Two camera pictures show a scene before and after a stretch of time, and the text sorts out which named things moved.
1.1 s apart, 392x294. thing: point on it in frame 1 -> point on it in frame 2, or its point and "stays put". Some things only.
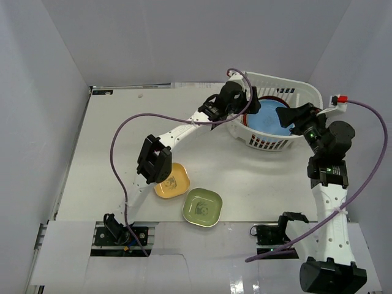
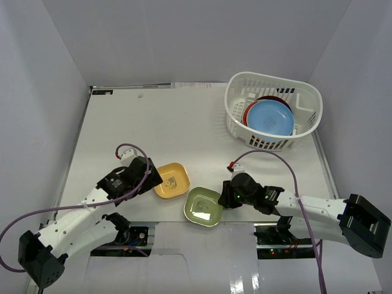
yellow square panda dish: (177, 182) stays put
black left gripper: (242, 100) -> (152, 178)
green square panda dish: (202, 207) stays put
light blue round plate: (267, 119) stays put
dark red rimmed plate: (272, 97) stays put
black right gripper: (300, 116) -> (226, 199)
